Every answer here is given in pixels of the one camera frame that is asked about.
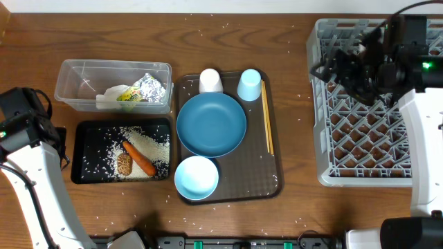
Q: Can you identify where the dark blue plate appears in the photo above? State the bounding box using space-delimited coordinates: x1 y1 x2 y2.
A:
177 93 247 158

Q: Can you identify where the foil snack wrapper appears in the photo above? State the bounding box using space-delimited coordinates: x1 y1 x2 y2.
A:
116 73 166 111

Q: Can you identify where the light blue plastic cup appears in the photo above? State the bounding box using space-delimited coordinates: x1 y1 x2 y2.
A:
237 69 262 102

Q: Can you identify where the left wooden chopstick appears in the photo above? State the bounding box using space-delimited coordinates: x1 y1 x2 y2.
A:
261 80 271 154

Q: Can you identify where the brown food scrap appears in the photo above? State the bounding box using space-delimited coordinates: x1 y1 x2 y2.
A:
116 153 133 176

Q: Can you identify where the wooden chopstick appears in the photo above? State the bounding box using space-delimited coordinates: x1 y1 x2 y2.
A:
261 80 271 154
265 84 274 156

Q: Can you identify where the clear plastic bin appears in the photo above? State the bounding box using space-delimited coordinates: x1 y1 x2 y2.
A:
54 59 173 114

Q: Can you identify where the black plastic tray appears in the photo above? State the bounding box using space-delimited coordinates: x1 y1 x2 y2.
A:
71 118 172 184

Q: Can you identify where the white paper napkin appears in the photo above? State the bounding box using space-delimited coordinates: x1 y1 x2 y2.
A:
96 84 129 110

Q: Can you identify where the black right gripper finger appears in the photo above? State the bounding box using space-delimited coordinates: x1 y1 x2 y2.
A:
359 28 383 52
309 50 353 85

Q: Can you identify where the pile of rice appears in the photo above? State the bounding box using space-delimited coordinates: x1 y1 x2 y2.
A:
105 126 170 181

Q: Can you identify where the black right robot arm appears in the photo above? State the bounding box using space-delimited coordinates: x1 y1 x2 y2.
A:
307 16 442 248

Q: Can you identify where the right wooden chopstick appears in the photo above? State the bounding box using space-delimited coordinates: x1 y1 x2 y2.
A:
265 84 274 156

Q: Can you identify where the grey dishwasher rack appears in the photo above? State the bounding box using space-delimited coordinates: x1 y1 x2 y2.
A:
306 19 442 187

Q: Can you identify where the light blue bowl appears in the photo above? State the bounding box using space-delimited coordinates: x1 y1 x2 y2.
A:
174 156 219 201

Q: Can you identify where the orange carrot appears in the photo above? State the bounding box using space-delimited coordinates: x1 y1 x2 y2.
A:
123 141 156 176

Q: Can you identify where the white plastic cup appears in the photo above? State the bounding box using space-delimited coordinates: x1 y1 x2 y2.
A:
199 68 224 93

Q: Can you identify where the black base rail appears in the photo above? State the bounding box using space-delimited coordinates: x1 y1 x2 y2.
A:
142 235 345 249

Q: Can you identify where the dark brown serving tray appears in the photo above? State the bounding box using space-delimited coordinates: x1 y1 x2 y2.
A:
181 71 284 205

